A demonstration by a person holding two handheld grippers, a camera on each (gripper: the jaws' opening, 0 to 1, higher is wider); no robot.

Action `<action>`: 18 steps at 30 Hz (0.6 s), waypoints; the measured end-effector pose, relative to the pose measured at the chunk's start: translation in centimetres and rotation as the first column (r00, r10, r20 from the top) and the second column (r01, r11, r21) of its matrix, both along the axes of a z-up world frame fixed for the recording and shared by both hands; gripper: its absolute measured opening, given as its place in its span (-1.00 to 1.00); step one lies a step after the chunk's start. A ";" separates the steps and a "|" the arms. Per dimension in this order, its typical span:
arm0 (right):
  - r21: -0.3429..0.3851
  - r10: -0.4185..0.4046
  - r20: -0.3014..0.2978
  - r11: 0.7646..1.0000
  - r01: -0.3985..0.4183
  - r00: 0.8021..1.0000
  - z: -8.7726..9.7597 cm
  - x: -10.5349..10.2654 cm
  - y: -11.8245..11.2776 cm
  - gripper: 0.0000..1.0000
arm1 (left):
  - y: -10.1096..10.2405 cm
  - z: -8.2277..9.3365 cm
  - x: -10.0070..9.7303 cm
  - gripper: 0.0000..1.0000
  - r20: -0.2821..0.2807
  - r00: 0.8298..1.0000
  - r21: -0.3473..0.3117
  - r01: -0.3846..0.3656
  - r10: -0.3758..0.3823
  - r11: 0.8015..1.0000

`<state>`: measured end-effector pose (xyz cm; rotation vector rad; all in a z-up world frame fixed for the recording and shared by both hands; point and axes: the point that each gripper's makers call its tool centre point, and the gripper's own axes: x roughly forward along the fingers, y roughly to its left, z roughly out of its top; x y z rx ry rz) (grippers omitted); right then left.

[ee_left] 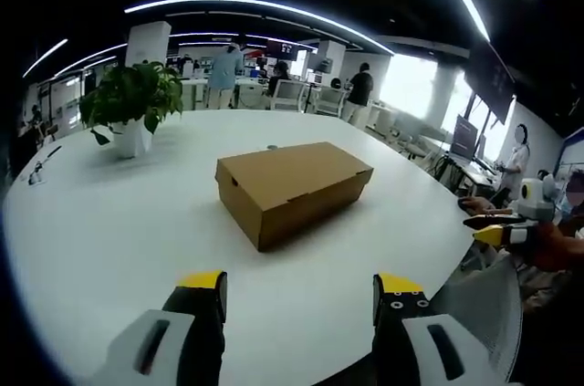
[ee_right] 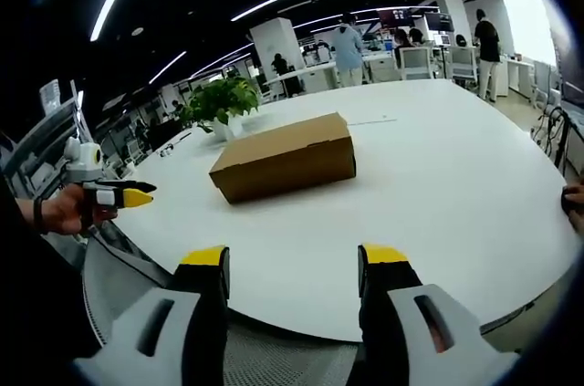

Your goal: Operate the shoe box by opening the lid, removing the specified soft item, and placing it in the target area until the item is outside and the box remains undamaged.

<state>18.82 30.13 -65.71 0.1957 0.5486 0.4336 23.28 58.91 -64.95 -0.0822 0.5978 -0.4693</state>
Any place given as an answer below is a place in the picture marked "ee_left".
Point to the white mesh office chair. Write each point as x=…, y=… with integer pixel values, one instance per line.
x=330, y=101
x=288, y=96

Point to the white square pillar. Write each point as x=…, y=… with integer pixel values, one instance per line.
x=148, y=44

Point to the black wall screen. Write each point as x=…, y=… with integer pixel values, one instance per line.
x=493, y=82

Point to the brown cardboard shoe box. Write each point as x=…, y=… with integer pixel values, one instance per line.
x=292, y=185

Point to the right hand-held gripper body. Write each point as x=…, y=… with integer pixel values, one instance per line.
x=534, y=203

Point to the short ceiling light strip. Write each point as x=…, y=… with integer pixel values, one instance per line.
x=44, y=57

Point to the grey mesh office chair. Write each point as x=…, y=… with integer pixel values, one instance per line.
x=483, y=313

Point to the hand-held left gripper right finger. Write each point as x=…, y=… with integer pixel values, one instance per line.
x=401, y=340

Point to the green potted plant white pot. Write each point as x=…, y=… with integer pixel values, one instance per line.
x=132, y=94

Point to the computer monitor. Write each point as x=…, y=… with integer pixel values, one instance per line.
x=464, y=135

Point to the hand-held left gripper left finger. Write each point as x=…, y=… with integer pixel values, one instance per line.
x=182, y=336

